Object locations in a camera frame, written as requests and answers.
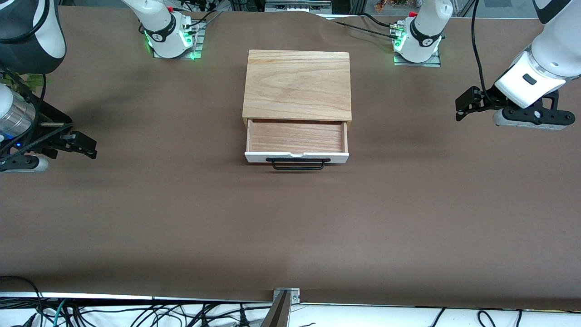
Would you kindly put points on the black cylindrical vase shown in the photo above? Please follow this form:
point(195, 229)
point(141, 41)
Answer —
point(54, 113)

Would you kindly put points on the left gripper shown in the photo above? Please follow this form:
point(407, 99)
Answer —
point(488, 98)

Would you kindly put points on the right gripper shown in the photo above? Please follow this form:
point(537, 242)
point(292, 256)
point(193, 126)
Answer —
point(46, 119)

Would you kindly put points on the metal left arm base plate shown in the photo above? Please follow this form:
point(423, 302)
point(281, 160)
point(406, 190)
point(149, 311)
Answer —
point(433, 61)

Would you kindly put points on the grey metal rack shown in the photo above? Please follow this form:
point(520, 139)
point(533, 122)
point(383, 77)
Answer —
point(297, 5)

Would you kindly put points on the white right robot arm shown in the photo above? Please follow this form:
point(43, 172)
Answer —
point(163, 27)

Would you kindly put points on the orange dried foliage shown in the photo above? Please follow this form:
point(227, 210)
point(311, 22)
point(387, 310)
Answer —
point(390, 4)

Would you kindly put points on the grey metal bracket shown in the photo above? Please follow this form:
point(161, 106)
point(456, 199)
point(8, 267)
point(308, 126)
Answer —
point(294, 295)

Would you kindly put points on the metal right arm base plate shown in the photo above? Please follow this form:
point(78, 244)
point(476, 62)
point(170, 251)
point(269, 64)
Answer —
point(199, 45)

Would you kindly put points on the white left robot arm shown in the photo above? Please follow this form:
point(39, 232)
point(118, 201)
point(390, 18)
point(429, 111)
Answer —
point(426, 32)

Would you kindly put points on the dark tapered metal post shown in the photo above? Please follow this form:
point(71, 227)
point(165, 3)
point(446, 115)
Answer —
point(278, 315)

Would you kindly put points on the light wooden cabinet box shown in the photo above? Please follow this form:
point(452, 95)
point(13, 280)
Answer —
point(297, 84)

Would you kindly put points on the brown table cover cloth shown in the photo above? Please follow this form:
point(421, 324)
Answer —
point(290, 227)

